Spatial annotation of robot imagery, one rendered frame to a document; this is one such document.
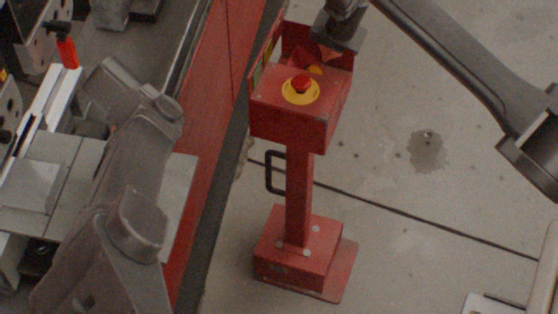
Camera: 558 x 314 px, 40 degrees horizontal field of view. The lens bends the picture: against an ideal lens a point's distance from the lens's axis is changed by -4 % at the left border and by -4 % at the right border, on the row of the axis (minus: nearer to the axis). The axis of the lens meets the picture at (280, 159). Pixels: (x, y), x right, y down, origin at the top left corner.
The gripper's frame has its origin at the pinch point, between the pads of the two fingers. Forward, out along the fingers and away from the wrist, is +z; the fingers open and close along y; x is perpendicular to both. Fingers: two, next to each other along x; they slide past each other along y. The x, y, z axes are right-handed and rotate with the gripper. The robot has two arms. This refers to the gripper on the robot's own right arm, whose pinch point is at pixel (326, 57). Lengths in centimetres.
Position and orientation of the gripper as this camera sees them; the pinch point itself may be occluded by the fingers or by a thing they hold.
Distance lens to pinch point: 158.1
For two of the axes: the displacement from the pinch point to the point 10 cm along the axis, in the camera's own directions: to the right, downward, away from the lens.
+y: -9.1, -4.2, -0.2
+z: -2.4, 4.8, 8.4
